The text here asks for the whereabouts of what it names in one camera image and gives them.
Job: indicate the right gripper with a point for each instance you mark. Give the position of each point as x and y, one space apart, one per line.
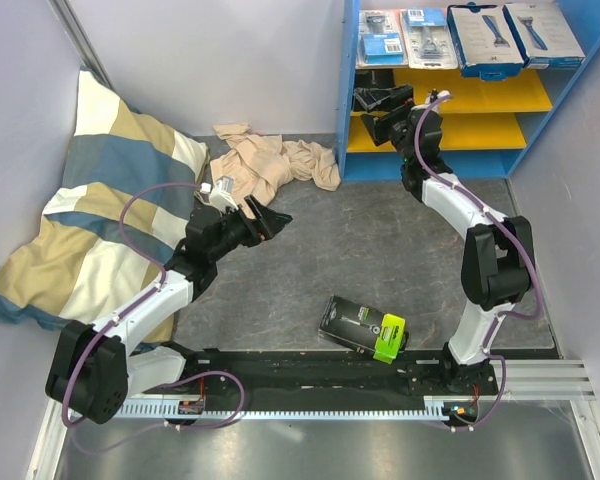
399 96

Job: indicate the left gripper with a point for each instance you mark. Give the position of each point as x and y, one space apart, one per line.
266 224

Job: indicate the blue blister razor pack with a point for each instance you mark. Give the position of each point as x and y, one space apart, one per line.
380 40

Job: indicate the clear blister razor pack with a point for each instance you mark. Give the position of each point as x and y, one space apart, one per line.
427 39

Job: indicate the white box blue razor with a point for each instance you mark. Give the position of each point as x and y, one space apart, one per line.
484 43

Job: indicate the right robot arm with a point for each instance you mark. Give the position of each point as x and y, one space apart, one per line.
498 265

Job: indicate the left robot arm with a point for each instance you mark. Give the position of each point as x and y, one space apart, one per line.
96 367

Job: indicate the blue shelf unit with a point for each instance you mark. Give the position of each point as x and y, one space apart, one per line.
488 127

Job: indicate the beige cloth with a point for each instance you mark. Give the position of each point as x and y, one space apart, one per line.
261 165

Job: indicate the patchwork pillow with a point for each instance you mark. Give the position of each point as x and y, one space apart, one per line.
122 207

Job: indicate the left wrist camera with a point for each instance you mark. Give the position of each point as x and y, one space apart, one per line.
219 194

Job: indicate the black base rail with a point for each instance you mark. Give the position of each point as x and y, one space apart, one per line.
294 379

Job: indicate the slotted cable duct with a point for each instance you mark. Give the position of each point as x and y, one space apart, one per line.
161 407

